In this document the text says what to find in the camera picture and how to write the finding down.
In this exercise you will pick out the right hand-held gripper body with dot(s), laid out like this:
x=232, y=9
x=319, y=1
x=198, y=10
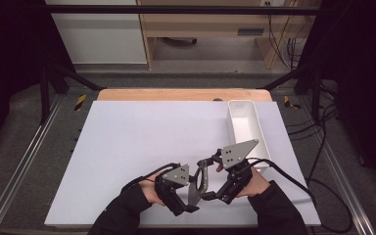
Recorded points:
x=238, y=151

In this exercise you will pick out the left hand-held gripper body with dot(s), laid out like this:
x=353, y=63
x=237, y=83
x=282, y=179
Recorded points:
x=176, y=176

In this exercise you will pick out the patterned phone case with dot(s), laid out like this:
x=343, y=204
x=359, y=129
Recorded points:
x=205, y=181

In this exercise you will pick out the person's left hand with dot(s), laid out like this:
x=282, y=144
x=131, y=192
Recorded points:
x=150, y=191

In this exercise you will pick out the person's right hand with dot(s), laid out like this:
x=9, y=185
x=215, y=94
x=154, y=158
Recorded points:
x=256, y=184

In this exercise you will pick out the white plastic bin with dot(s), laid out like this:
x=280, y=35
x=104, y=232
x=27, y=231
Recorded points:
x=244, y=127

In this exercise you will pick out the white table mat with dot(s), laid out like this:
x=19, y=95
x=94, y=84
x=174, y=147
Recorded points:
x=127, y=137

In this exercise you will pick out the yellow black tape marker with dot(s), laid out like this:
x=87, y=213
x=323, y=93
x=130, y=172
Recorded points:
x=80, y=102
x=288, y=102

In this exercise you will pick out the wooden table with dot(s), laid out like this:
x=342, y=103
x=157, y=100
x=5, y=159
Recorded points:
x=176, y=94

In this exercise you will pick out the wooden desk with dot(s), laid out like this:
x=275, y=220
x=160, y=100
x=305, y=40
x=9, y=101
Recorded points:
x=205, y=24

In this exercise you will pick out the black curtain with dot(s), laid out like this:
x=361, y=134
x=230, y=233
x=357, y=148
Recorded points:
x=362, y=81
x=9, y=65

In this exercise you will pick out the white cabinet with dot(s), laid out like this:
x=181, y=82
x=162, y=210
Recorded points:
x=101, y=36

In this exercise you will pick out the black frame strut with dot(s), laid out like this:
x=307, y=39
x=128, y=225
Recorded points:
x=310, y=81
x=50, y=84

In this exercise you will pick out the aluminium rail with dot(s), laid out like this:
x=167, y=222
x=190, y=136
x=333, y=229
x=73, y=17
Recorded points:
x=23, y=163
x=339, y=169

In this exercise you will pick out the black horizontal frame bar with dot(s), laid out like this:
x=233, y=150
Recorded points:
x=176, y=9

